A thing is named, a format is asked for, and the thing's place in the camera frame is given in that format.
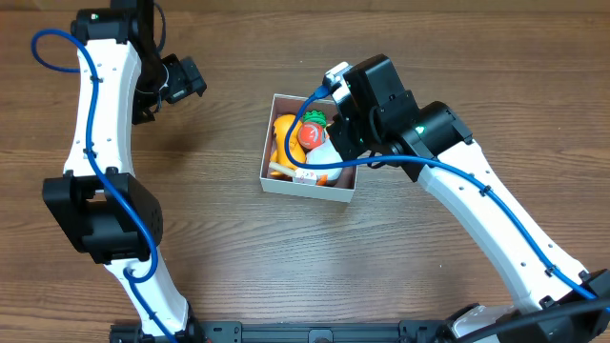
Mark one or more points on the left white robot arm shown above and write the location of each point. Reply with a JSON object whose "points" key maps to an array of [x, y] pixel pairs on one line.
{"points": [[101, 207]]}

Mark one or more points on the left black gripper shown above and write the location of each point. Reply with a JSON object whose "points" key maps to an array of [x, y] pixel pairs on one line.
{"points": [[186, 78]]}

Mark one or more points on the white plush duck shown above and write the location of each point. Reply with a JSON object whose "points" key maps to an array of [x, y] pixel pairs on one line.
{"points": [[325, 154]]}

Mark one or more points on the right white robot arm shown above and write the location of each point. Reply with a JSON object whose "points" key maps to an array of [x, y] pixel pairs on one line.
{"points": [[379, 122]]}

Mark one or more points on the orange dinosaur toy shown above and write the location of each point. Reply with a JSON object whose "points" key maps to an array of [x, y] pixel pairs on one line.
{"points": [[284, 138]]}

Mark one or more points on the wooden pig rattle drum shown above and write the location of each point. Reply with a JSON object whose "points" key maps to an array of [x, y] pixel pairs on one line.
{"points": [[302, 176]]}

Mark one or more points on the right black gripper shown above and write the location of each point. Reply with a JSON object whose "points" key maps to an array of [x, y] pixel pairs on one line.
{"points": [[340, 131]]}

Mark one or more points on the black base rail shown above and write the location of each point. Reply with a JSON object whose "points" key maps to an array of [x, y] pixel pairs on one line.
{"points": [[428, 331]]}

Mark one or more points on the green round toy wheel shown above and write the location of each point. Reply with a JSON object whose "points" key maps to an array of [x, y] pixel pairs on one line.
{"points": [[315, 116]]}

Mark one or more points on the white box pink interior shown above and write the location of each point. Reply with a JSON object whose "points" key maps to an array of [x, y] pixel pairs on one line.
{"points": [[342, 191]]}

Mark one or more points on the orange round ball toy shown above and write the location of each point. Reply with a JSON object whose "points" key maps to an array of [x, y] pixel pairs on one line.
{"points": [[311, 135]]}

